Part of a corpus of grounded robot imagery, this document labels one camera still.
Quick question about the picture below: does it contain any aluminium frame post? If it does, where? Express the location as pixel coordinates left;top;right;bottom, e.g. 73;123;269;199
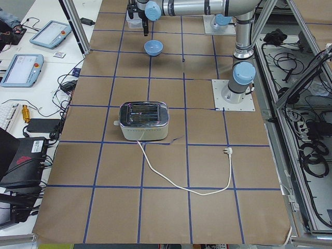
58;0;91;55

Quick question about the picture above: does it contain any black computer box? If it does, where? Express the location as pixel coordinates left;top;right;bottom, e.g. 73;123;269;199
1;129;49;189

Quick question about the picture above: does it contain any white toaster power cord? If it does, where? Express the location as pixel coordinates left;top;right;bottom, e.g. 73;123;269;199
136;140;233;196

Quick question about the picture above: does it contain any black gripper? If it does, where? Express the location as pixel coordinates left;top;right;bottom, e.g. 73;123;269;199
127;0;149;36

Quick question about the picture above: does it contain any blue teach pendant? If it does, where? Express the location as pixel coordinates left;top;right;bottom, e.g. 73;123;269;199
1;54;44;88
29;20;72;49

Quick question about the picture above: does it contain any white keyboard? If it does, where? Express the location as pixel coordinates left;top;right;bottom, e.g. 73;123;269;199
1;103;22;133

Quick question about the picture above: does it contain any blue teach pendant near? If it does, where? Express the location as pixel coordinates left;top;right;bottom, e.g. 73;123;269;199
1;54;44;88

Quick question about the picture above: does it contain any clear plastic food container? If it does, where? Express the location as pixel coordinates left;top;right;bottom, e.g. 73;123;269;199
126;12;143;29

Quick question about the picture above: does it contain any cream and chrome toaster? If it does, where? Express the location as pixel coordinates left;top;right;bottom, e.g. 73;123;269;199
114;101;170;141

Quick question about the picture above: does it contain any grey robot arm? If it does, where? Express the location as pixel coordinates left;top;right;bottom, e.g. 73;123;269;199
127;0;259;104

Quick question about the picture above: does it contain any blue teach pendant far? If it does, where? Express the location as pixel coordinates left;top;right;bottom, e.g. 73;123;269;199
29;20;72;49

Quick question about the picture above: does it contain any blue plastic bowl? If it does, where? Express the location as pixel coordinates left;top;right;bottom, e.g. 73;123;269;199
144;40;163;57

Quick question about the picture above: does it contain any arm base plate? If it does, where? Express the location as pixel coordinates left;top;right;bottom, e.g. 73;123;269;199
203;14;236;36
212;79;255;112

